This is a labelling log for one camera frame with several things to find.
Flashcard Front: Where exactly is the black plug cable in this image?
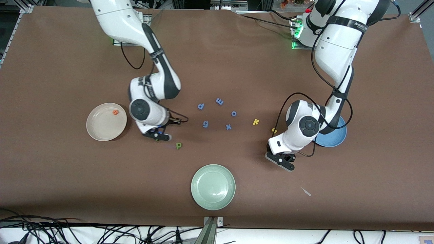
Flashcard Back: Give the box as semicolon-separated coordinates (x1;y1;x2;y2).
171;226;183;244

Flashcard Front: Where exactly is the brown paper table cover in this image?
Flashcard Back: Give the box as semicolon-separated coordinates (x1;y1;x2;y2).
0;6;434;231

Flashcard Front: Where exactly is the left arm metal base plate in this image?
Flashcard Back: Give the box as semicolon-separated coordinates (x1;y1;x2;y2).
290;17;316;50

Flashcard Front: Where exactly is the aluminium profile post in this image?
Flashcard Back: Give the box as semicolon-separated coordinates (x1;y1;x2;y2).
194;217;218;244

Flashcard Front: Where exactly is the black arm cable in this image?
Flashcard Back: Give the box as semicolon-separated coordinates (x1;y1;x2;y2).
120;42;189;125
276;0;401;157

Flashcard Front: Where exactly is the short black table cable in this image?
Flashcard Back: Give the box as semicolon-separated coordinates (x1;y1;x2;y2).
266;9;297;21

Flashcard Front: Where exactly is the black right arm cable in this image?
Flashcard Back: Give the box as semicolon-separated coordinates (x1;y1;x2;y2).
120;42;189;125

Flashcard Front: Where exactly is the pale green plate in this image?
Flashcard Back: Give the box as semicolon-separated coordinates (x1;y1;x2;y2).
191;164;236;211

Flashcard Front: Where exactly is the blue plate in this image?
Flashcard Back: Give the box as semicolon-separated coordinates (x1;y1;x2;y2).
315;115;347;147

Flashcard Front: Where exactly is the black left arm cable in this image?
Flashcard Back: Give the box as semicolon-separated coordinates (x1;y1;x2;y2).
276;0;401;157

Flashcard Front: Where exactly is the beige brown plate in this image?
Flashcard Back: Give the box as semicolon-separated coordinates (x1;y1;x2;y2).
86;103;127;141

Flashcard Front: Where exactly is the silver post bracket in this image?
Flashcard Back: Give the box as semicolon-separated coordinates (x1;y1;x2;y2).
203;216;224;227

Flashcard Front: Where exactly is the large aluminium corner rail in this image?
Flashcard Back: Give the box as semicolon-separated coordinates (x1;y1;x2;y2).
409;0;434;23

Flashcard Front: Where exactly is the grey metal frame piece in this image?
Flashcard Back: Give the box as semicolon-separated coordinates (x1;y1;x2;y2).
210;0;249;11

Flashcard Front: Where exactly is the tangled black floor cable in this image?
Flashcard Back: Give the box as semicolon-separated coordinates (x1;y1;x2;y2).
0;213;73;244

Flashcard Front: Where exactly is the long black table cable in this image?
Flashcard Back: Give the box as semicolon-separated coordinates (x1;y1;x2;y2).
237;13;295;27

